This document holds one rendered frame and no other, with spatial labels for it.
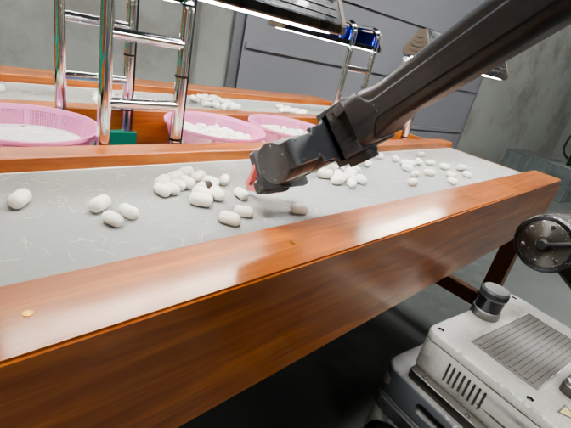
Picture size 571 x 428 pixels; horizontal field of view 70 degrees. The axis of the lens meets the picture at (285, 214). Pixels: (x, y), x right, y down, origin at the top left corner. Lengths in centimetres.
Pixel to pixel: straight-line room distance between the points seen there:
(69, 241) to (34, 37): 212
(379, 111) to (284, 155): 13
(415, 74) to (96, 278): 37
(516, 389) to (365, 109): 69
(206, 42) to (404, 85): 247
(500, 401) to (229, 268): 70
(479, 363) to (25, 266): 86
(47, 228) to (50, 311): 20
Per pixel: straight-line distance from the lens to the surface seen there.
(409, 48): 120
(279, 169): 53
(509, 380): 101
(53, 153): 77
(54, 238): 56
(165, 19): 275
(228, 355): 51
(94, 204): 61
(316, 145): 55
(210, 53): 288
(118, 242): 55
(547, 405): 101
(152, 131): 118
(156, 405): 49
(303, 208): 70
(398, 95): 45
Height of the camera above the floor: 101
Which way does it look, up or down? 23 degrees down
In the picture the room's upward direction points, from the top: 13 degrees clockwise
